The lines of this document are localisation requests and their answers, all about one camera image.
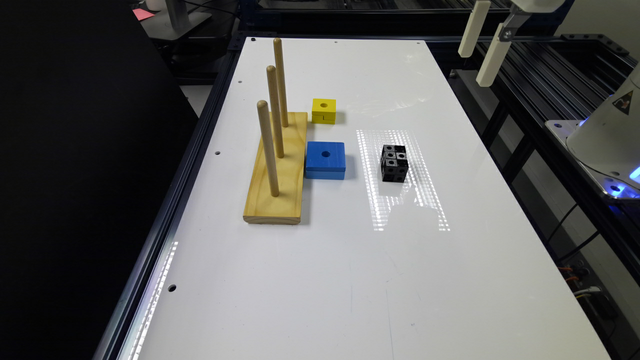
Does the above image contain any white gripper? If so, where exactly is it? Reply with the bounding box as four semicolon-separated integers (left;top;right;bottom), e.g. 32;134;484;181
458;0;564;87

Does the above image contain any blue block with hole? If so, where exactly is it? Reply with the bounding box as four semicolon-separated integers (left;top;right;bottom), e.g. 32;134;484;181
305;141;346;180

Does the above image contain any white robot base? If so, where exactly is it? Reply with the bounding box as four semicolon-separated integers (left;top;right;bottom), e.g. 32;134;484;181
566;66;639;196

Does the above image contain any yellow block with hole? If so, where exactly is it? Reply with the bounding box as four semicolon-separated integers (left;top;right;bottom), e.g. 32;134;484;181
311;98;336;124

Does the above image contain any black cube cluster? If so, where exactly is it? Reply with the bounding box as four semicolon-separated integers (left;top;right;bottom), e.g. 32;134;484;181
380;144;409;183

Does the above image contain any metal base mounting plate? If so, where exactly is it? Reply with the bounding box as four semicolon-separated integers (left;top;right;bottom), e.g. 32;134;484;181
544;118;640;201

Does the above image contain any rear wooden peg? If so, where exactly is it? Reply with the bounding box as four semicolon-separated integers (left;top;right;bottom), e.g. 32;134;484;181
273;37;289;127

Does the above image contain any wooden peg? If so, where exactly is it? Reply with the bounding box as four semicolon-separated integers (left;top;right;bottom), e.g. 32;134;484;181
266;65;284;158
257;100;279;197
273;37;289;127

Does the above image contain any middle wooden peg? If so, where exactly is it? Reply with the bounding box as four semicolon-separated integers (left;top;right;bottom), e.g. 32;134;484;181
266;65;284;158

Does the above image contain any front wooden peg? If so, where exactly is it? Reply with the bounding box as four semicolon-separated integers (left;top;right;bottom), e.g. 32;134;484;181
257;100;279;197

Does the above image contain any wooden peg base board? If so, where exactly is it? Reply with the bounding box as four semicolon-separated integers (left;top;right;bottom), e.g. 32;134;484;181
243;112;308;225

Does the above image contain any grey monitor stand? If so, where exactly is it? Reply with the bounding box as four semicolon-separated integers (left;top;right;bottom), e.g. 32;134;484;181
141;0;211;41

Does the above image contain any pink paper note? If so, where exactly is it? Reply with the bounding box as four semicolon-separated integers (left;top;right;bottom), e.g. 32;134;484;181
133;8;155;21

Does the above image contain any black aluminium frame rack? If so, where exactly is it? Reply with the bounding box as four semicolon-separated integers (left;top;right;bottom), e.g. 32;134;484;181
456;35;639;279

